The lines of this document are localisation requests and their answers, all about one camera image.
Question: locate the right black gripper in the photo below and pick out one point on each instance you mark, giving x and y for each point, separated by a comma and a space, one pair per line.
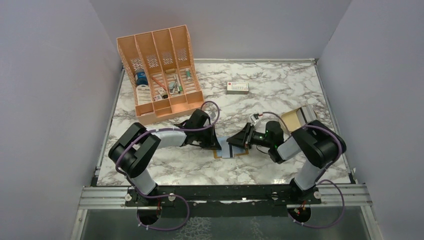
242, 138

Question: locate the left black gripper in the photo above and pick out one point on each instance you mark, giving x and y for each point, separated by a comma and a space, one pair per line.
212, 142

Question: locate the yellow leather card holder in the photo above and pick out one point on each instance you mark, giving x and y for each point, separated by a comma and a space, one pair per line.
230, 151

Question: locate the stack of grey cards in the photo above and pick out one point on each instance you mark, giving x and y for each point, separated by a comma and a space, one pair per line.
306, 114

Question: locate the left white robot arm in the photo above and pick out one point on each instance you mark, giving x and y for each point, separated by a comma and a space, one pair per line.
133, 151

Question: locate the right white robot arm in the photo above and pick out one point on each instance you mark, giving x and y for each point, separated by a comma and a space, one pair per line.
321, 146

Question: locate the white small card box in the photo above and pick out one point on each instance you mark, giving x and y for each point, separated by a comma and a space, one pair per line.
237, 88

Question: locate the beige oval tray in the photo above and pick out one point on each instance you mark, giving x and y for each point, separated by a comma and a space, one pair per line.
290, 121

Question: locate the black mounting base bar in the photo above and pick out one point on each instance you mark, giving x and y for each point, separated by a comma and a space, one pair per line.
215, 201

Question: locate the metal binder clip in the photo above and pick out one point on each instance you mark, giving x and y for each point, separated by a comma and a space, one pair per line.
173, 87

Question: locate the green white marker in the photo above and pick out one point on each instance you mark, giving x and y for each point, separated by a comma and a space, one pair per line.
188, 74

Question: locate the white label sheet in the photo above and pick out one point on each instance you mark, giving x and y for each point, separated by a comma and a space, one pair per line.
143, 94

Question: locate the small brown eraser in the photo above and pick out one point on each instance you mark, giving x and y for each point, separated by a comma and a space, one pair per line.
170, 71

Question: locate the red pencil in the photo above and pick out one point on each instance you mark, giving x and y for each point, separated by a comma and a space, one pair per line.
159, 83

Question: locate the peach plastic desk organizer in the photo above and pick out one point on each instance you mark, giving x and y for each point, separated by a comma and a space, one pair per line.
154, 52

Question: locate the blue tape roll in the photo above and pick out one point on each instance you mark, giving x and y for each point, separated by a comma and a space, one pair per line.
141, 78

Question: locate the aluminium frame rail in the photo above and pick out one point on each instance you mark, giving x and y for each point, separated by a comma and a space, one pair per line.
114, 198

